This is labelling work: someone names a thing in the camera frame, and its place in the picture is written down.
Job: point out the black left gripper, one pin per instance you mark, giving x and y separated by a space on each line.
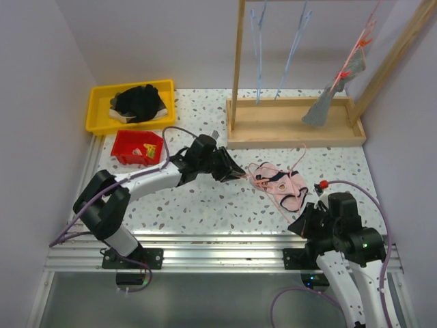
227 164

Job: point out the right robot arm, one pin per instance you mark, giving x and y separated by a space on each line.
351 256

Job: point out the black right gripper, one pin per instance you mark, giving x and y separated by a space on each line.
302 225

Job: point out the pink clothes clip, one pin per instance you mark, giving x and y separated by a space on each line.
261 183

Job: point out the left blue hanger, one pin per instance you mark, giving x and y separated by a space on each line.
256 32

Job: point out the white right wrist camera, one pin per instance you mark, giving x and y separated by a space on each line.
320 190

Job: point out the wooden hanger rack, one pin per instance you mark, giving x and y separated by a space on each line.
278 123

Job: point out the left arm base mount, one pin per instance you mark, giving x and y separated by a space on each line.
152 257

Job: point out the blue hanger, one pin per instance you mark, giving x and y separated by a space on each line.
305 17
256 32

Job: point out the black garment pile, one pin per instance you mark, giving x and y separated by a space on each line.
138 104

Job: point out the yellow plastic tray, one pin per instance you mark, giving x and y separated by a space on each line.
98 121

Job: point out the red plastic bin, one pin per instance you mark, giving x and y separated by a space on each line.
137 147

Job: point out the lower red clip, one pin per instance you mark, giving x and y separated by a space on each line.
343 75

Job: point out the clips in red bin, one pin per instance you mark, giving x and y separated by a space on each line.
148 150

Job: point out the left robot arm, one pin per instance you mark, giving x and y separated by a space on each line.
102 204

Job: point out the pink underwear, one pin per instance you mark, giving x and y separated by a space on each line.
289 189

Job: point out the aluminium mounting rail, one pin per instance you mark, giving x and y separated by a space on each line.
216 253

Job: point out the right blue hanger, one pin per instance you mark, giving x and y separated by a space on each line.
305 17

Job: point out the grey knitted garment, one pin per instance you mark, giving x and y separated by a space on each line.
317 114

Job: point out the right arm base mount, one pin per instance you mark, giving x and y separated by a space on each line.
297 259

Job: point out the upper orange clip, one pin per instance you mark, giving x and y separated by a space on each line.
365 40

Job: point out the pink wire hanger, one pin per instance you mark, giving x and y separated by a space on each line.
293 167

